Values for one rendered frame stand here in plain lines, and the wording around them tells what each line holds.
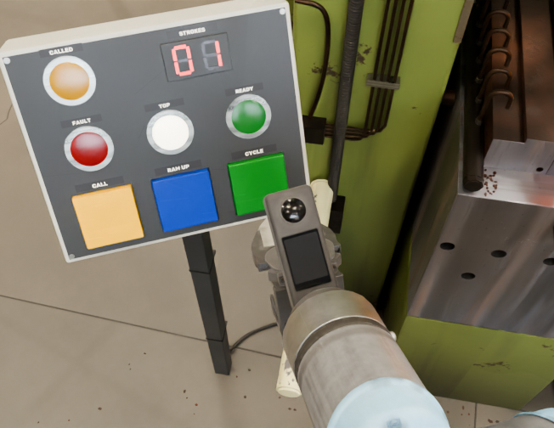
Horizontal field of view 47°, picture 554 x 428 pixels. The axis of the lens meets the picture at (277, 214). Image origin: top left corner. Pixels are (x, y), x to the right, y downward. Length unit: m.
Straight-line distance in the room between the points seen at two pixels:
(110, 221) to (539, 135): 0.61
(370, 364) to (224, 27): 0.45
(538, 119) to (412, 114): 0.23
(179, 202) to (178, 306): 1.07
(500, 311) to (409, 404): 0.87
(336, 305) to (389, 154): 0.72
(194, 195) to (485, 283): 0.61
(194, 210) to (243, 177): 0.08
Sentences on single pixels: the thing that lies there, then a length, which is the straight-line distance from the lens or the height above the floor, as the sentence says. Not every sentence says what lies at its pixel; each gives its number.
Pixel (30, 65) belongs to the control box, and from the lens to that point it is 0.79.
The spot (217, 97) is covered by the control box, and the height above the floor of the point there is 1.12.
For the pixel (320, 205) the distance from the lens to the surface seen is 1.27.
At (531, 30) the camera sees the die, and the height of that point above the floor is 0.99.
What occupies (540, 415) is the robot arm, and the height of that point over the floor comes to 1.13.
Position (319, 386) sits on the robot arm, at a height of 1.22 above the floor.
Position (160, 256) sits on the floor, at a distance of 1.97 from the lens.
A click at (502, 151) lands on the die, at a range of 1.00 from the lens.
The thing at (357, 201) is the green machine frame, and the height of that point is 0.57.
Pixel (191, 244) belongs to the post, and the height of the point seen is 0.71.
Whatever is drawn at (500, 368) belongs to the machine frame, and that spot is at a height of 0.27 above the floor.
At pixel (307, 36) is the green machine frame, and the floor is 1.00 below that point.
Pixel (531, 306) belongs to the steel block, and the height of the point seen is 0.59.
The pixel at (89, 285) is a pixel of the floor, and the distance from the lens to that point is 1.97.
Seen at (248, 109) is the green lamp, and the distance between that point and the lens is 0.80.
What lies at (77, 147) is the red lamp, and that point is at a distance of 0.81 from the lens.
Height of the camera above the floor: 1.69
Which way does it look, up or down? 57 degrees down
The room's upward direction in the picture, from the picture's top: straight up
